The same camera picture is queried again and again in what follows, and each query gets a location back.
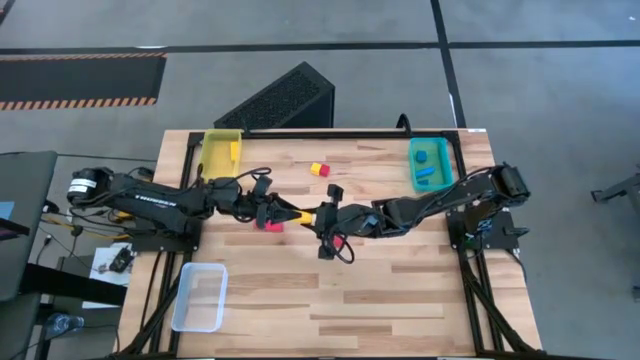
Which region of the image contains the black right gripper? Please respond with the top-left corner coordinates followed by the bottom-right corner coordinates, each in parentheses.
top-left (311, 201), bottom-right (374, 239)

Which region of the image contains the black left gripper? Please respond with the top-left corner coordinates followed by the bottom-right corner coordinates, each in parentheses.
top-left (233, 191), bottom-right (303, 231)

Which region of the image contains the long red block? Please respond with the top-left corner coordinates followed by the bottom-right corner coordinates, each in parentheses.
top-left (253, 219), bottom-right (285, 234)

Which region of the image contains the yellow plastic bin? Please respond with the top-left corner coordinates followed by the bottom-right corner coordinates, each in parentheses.
top-left (198, 128), bottom-right (245, 183)

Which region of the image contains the black computer case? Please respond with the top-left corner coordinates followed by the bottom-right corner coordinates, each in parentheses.
top-left (213, 61), bottom-right (336, 131)

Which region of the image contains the clear plastic bin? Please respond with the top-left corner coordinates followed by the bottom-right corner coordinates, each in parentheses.
top-left (170, 261), bottom-right (230, 334)

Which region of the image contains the teal plastic bin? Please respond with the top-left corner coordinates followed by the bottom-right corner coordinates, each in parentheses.
top-left (408, 136), bottom-right (456, 193)

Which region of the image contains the white paper sheet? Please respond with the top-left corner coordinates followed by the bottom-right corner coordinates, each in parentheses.
top-left (88, 243), bottom-right (134, 287)

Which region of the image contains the clear water bottle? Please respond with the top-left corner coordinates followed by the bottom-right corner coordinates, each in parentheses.
top-left (44, 312), bottom-right (86, 342)

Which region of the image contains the black hazard-striped floor mat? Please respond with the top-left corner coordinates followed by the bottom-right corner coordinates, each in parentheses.
top-left (0, 51), bottom-right (169, 112)

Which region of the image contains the grey desk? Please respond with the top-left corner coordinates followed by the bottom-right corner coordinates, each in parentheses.
top-left (0, 149), bottom-right (59, 304)

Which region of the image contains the black stand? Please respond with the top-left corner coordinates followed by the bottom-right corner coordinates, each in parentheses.
top-left (590, 169), bottom-right (640, 205)

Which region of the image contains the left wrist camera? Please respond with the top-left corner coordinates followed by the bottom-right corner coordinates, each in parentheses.
top-left (251, 174), bottom-right (274, 197)

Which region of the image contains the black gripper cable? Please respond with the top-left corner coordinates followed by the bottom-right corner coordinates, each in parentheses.
top-left (317, 233), bottom-right (357, 266)
top-left (219, 166), bottom-right (273, 194)

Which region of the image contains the black table frame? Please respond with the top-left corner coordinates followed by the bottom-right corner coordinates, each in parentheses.
top-left (119, 128), bottom-right (551, 360)

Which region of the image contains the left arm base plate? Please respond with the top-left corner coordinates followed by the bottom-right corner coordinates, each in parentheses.
top-left (130, 219), bottom-right (203, 253)

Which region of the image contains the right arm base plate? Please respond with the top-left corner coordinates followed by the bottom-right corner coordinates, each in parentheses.
top-left (446, 207), bottom-right (531, 252)

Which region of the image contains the yellow cable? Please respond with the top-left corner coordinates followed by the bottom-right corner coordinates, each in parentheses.
top-left (42, 211), bottom-right (132, 240)

